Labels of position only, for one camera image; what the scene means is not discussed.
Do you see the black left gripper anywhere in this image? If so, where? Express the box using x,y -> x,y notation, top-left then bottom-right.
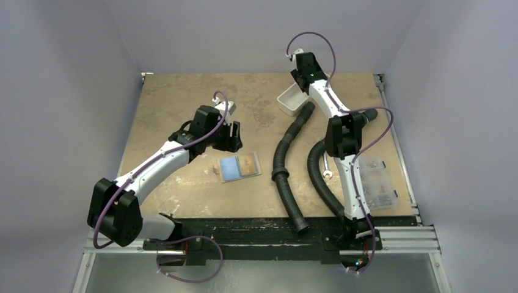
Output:
205,118 -> 241,153

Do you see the orange picture credit card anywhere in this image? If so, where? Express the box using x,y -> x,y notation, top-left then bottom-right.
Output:
237,153 -> 259,177

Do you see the beige leather card holder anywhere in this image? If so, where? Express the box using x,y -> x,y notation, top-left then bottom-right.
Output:
214,151 -> 262,183

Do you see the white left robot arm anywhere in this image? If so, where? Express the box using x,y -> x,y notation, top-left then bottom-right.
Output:
87,101 -> 243,250

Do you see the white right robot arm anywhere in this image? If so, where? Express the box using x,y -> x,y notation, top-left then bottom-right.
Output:
290,49 -> 378,249

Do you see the white plastic card bin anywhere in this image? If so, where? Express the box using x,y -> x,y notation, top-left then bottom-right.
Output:
277,83 -> 310,117

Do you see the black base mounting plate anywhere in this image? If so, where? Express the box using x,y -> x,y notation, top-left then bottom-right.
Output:
139,216 -> 418,268

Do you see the clear plastic screw organizer box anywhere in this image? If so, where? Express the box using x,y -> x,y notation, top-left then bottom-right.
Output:
359,156 -> 399,211

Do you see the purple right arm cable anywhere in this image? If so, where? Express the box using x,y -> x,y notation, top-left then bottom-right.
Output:
286,31 -> 395,276

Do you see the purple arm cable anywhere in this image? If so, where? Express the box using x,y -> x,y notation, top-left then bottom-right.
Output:
286,31 -> 395,276
93,90 -> 230,250

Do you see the black corrugated hose left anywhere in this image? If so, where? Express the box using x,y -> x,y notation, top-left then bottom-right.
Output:
271,101 -> 316,234

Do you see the black corrugated hose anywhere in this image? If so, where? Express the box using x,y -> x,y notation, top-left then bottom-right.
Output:
307,107 -> 379,223
271,101 -> 316,234

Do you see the black corrugated hose right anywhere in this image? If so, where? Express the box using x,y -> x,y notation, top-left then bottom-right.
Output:
307,107 -> 379,223

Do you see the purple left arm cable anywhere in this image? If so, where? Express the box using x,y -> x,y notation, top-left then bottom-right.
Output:
93,90 -> 230,250

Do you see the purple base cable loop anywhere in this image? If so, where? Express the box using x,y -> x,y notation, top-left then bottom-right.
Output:
155,234 -> 225,284

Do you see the aluminium frame rail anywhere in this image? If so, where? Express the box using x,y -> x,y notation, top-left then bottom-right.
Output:
373,73 -> 442,256

